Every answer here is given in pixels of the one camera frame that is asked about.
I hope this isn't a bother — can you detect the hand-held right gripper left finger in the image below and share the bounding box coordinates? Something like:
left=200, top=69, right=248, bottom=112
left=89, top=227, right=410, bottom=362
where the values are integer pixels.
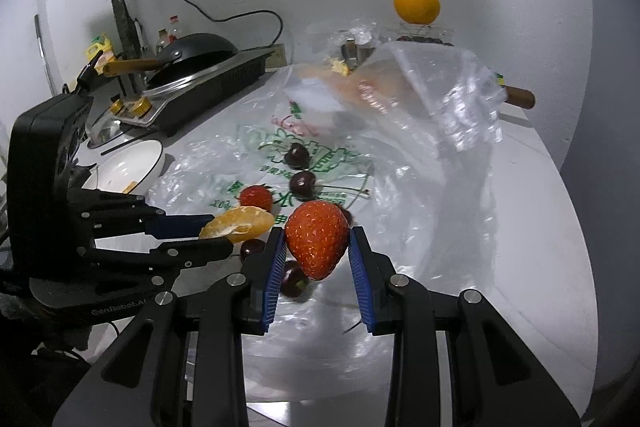
left=52, top=227, right=288, bottom=427

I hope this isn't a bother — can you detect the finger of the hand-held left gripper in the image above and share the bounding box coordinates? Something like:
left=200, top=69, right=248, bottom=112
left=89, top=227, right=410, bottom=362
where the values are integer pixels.
left=67, top=187, right=216, bottom=241
left=75, top=239, right=235, bottom=290

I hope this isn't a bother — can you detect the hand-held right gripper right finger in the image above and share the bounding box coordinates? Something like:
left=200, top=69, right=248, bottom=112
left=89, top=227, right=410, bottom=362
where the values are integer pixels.
left=349, top=226, right=581, bottom=427

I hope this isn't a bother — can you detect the peeled orange piece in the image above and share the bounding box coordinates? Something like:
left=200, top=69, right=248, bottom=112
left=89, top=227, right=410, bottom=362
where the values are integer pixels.
left=199, top=205, right=276, bottom=244

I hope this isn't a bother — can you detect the large red strawberry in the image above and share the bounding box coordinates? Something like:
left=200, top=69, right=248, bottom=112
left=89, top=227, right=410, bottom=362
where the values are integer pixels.
left=285, top=201, right=350, bottom=281

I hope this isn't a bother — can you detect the dark red cherry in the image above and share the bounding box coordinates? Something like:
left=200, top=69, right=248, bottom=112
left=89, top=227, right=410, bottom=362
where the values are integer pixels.
left=279, top=259, right=310, bottom=299
left=285, top=143, right=311, bottom=169
left=240, top=238, right=267, bottom=264
left=290, top=171, right=371, bottom=202

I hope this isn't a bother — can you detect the green printed plastic bag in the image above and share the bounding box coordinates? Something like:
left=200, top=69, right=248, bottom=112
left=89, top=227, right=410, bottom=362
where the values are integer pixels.
left=145, top=107, right=496, bottom=388

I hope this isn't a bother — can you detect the glass lid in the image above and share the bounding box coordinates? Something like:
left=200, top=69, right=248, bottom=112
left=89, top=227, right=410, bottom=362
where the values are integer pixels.
left=87, top=98, right=152, bottom=150

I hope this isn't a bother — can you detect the small red strawberry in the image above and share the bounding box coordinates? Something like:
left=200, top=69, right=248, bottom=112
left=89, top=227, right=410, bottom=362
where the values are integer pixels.
left=239, top=186, right=273, bottom=214

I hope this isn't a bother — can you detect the white bowl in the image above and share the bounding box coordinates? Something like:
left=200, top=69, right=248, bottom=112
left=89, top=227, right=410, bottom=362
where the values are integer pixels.
left=80, top=139, right=165, bottom=198

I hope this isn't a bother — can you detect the yellow oil bottle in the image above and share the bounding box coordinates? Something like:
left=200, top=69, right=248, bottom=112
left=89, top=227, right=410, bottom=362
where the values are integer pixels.
left=86, top=32, right=113, bottom=62

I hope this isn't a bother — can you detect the black induction cooker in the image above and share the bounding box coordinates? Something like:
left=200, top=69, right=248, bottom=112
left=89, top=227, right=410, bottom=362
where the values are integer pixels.
left=120, top=47, right=277, bottom=138

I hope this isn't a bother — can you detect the black hooked rod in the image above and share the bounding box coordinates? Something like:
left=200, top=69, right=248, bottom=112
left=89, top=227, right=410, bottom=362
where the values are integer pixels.
left=122, top=0, right=145, bottom=55

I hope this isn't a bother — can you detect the clear plastic bag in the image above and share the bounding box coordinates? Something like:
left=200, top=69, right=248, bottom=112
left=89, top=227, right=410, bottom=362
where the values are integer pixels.
left=285, top=41, right=507, bottom=188

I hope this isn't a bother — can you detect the beige board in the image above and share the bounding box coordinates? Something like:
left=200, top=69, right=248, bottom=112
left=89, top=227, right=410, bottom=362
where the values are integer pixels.
left=265, top=44, right=288, bottom=70

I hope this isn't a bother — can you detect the stainless steel cup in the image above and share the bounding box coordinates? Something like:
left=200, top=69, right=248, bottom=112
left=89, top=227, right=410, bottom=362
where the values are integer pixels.
left=341, top=38, right=376, bottom=70

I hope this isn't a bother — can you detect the crumpled clear plastic wrap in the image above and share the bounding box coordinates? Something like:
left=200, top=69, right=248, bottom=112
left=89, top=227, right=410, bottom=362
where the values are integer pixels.
left=305, top=17, right=396, bottom=58

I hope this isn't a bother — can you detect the clear plastic container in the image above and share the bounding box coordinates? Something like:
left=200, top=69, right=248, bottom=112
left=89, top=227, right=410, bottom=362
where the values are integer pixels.
left=395, top=23, right=456, bottom=46

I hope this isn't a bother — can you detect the whole orange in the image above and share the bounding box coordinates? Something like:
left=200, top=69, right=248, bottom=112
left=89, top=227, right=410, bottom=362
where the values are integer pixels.
left=393, top=0, right=442, bottom=26

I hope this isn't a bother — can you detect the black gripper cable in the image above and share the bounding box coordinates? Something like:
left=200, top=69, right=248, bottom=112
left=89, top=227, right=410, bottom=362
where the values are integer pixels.
left=75, top=51, right=105, bottom=96

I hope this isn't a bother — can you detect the grey vertical handle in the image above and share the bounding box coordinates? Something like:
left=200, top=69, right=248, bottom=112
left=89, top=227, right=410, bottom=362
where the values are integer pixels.
left=34, top=14, right=52, bottom=98

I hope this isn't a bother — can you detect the black wok with wooden handle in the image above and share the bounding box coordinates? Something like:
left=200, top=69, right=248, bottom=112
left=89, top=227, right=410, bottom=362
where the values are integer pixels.
left=102, top=33, right=239, bottom=80

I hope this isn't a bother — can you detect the black power cable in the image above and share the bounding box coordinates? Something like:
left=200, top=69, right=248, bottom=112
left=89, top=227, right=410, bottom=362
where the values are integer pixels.
left=146, top=0, right=284, bottom=50

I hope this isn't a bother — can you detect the steel pot with wooden handle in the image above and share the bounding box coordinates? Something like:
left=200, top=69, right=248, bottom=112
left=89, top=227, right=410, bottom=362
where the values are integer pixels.
left=502, top=84, right=536, bottom=110

